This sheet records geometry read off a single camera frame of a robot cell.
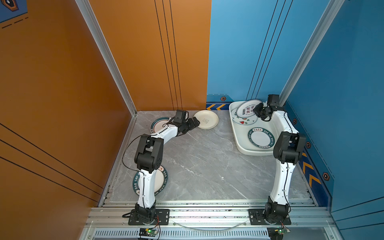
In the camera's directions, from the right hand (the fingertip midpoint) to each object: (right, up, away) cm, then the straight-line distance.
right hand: (252, 109), depth 103 cm
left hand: (-39, -10, -2) cm, 40 cm away
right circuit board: (+2, -61, -34) cm, 70 cm away
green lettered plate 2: (-59, -45, -20) cm, 77 cm away
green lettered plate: (+6, -20, 0) cm, 21 cm away
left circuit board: (-62, -63, -33) cm, 94 cm away
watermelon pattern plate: (-4, -8, +6) cm, 11 cm away
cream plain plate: (-30, -7, +12) cm, 33 cm away
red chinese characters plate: (-3, 0, +5) cm, 6 cm away
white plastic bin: (0, -10, -33) cm, 35 cm away
